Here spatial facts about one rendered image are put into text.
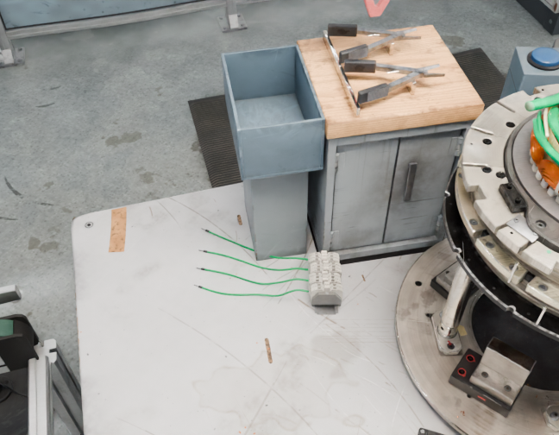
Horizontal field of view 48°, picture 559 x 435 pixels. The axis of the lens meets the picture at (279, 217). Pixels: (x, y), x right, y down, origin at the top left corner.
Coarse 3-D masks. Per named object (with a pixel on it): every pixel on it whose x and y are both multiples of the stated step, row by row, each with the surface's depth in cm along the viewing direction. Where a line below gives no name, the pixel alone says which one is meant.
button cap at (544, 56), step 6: (540, 48) 89; (546, 48) 89; (552, 48) 89; (534, 54) 88; (540, 54) 88; (546, 54) 88; (552, 54) 88; (558, 54) 88; (534, 60) 88; (540, 60) 87; (546, 60) 87; (552, 60) 87; (558, 60) 87
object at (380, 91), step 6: (384, 84) 75; (366, 90) 74; (372, 90) 74; (378, 90) 75; (384, 90) 75; (360, 96) 74; (366, 96) 74; (372, 96) 75; (378, 96) 75; (384, 96) 76; (360, 102) 75; (366, 102) 75
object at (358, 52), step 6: (348, 48) 80; (354, 48) 80; (360, 48) 80; (366, 48) 81; (342, 54) 80; (348, 54) 80; (354, 54) 81; (360, 54) 81; (366, 54) 82; (342, 60) 81
